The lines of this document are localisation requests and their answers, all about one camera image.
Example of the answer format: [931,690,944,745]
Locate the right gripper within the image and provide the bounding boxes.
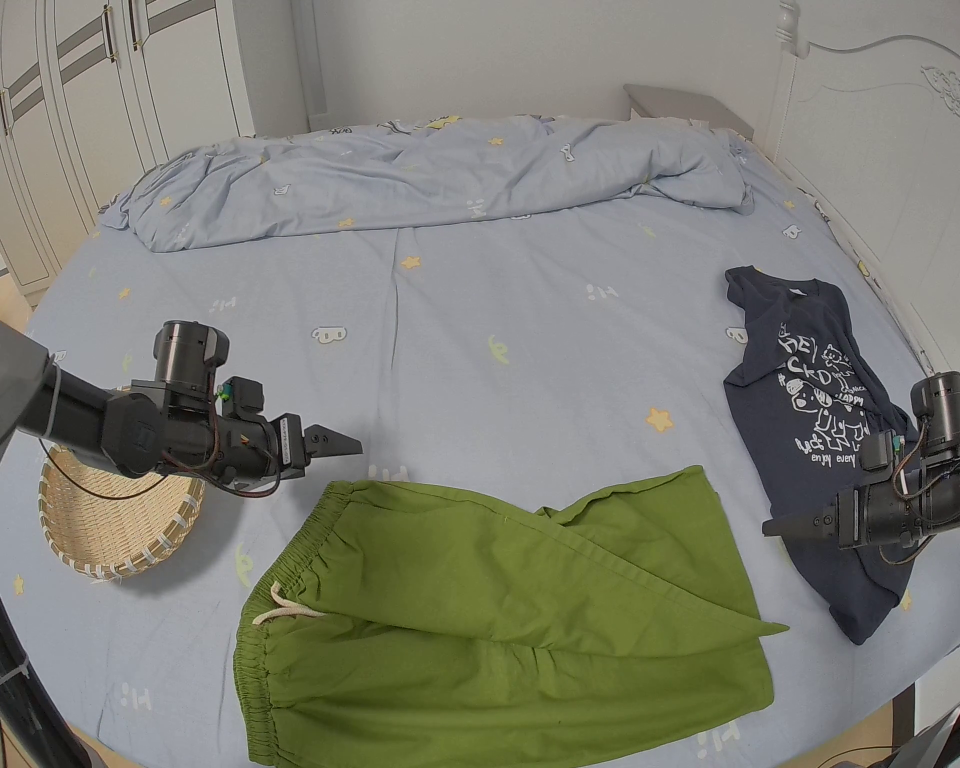
[762,480,939,549]

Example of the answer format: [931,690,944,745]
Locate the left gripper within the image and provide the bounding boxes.
[217,412,364,496]

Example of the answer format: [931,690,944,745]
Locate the green shorts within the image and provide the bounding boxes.
[234,465,790,768]

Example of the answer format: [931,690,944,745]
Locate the bed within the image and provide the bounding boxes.
[0,0,960,768]

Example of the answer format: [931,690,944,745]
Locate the round woven basket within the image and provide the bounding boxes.
[37,442,207,582]

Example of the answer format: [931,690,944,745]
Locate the dark blue printed T-shirt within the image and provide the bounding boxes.
[723,264,920,646]

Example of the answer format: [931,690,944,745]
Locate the pale blue quilt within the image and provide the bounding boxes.
[99,114,755,255]

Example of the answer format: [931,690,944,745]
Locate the white wardrobe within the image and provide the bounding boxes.
[0,0,256,309]

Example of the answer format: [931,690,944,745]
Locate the grey bedside table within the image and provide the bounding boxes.
[624,84,753,141]

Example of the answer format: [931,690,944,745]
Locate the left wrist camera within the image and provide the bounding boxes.
[222,377,265,423]

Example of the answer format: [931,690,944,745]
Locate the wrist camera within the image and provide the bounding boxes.
[861,429,900,474]
[222,377,265,423]

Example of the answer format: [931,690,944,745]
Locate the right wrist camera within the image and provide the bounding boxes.
[861,429,900,474]

